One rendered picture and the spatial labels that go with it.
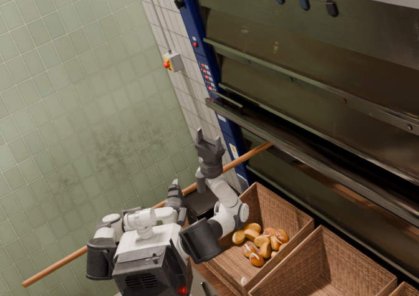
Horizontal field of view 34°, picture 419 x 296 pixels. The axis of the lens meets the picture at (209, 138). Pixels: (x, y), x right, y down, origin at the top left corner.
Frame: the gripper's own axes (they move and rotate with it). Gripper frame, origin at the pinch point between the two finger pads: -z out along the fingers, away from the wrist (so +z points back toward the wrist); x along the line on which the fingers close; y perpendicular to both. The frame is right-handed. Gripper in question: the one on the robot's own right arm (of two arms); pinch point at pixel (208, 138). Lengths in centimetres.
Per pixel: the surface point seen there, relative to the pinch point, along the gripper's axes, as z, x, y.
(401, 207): 4, -71, 10
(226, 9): 8, 42, 77
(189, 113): 130, 95, 108
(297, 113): 29, -9, 54
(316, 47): -12, -17, 51
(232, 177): 148, 50, 89
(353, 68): -19, -37, 41
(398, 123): -11, -59, 30
